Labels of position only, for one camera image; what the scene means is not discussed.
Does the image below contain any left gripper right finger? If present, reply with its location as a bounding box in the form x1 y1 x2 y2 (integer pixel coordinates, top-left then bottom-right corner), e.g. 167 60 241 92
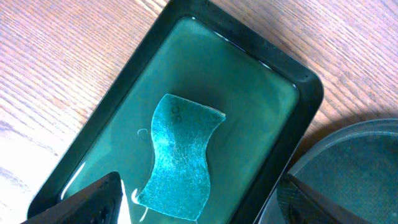
277 174 370 224

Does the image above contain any black rectangular water tray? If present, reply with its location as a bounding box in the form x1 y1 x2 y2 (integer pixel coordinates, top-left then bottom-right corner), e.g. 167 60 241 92
27 1 323 223

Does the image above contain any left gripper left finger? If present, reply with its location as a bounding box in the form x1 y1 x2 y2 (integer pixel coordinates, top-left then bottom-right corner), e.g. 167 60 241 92
22 172 123 224

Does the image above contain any green scouring sponge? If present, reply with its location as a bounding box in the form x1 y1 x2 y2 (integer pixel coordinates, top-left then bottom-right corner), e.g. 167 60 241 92
136 93 226 221

